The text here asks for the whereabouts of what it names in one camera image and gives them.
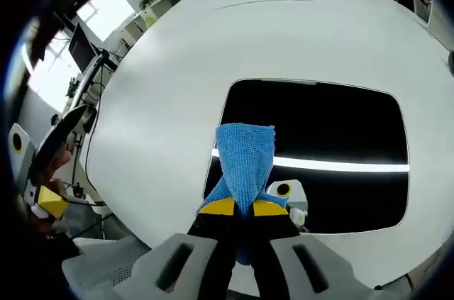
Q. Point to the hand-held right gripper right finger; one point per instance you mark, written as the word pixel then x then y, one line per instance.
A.
pixel 305 264

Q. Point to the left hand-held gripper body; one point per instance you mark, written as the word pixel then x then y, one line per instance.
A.
pixel 19 158

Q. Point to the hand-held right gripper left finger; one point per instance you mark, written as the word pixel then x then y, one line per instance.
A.
pixel 184 264

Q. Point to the blue cleaning cloth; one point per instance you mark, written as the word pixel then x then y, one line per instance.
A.
pixel 244 161

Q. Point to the person's left hand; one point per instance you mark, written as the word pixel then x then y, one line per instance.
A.
pixel 55 169

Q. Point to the green potted plant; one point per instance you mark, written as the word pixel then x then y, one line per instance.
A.
pixel 72 87
pixel 145 2

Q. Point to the grey mesh office chair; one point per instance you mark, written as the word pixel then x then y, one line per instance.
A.
pixel 103 268

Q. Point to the black computer monitor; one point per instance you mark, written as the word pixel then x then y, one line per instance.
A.
pixel 79 48

